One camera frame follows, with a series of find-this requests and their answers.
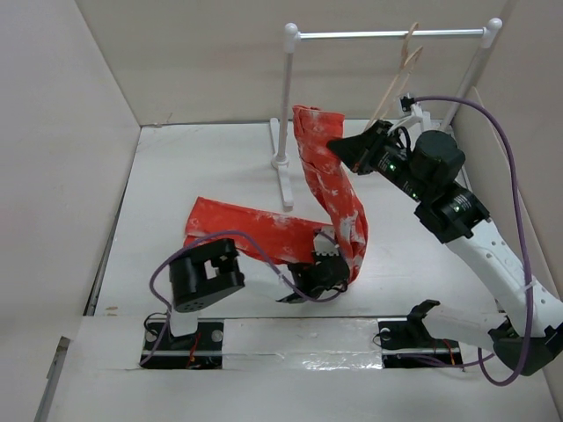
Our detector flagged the beige plastic hanger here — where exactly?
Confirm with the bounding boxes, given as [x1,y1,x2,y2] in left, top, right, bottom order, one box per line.
[365,22,423,129]

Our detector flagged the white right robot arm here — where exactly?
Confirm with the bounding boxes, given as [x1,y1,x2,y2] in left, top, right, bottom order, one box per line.
[327,120,562,376]

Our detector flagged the orange white tie-dye trousers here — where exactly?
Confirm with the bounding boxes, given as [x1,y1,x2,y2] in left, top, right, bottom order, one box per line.
[184,105,369,282]

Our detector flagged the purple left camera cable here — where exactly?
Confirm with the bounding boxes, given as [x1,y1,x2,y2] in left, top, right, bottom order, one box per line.
[139,228,348,367]

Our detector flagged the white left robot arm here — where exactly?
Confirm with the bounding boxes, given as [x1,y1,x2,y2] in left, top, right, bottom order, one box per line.
[165,236,350,349]

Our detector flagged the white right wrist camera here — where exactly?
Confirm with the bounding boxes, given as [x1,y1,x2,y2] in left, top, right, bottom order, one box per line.
[391,93,433,132]

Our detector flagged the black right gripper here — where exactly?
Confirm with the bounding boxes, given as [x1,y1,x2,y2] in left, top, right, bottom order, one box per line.
[329,119,428,203]

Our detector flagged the purple camera cable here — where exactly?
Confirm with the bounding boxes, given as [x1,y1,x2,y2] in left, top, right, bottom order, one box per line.
[139,228,348,367]
[406,94,531,387]

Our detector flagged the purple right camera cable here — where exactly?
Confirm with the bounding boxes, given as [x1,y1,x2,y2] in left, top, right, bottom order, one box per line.
[406,94,531,387]

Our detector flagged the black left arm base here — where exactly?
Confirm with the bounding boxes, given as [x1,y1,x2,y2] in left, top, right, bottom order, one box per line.
[139,312,224,370]

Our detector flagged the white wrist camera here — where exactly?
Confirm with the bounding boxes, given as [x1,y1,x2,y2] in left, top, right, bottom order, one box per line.
[312,226,340,261]
[391,93,433,132]

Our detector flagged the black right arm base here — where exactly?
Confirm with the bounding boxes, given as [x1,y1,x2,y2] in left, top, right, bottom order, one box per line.
[372,300,463,369]

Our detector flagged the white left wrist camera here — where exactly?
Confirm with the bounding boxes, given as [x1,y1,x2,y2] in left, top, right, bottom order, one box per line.
[312,226,340,261]

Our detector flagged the white clothes rack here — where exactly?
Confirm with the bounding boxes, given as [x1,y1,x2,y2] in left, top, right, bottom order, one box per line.
[268,18,503,212]

